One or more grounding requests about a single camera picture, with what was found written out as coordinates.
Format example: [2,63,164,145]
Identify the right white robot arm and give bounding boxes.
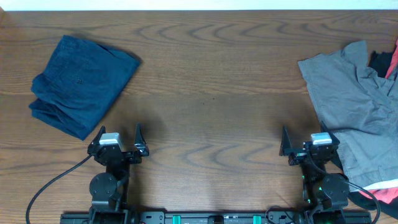
[279,123,349,223]

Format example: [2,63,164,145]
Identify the folded dark blue garment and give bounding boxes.
[29,35,141,140]

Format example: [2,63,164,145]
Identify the grey cargo shorts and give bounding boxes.
[298,40,397,190]

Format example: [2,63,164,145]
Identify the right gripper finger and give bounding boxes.
[280,126,291,150]
[320,121,340,145]

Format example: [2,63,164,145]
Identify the red printed t-shirt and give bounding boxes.
[360,50,397,203]

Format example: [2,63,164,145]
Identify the black garment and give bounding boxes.
[348,52,397,219]

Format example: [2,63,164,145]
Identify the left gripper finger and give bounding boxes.
[134,123,146,146]
[90,126,106,146]

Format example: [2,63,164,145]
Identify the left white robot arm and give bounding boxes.
[86,123,149,224]

